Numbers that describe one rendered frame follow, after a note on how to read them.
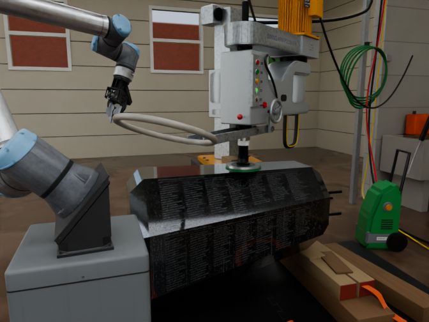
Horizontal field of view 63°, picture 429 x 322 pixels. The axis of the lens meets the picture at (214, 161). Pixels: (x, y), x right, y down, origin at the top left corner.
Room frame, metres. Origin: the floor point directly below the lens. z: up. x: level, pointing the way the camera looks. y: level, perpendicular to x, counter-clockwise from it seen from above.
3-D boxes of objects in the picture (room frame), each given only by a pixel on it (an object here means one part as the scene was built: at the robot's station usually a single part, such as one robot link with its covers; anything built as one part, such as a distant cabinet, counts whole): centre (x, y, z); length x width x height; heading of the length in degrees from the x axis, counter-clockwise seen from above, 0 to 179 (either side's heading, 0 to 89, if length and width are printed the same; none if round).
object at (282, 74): (2.45, -0.43, 1.35); 0.74 x 0.23 x 0.49; 143
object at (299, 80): (2.67, -0.58, 1.39); 0.19 x 0.19 x 0.20
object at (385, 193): (3.03, -1.50, 0.43); 0.35 x 0.35 x 0.87; 89
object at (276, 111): (2.17, -0.35, 1.24); 0.15 x 0.10 x 0.15; 143
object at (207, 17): (3.11, 0.02, 2.00); 0.20 x 0.18 x 0.15; 14
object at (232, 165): (2.14, -0.18, 0.91); 0.21 x 0.21 x 0.01
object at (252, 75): (2.02, -0.23, 1.41); 0.08 x 0.03 x 0.28; 143
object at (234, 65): (2.21, -0.23, 1.36); 0.36 x 0.22 x 0.45; 143
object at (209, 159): (3.14, -0.13, 0.76); 0.49 x 0.49 x 0.05; 14
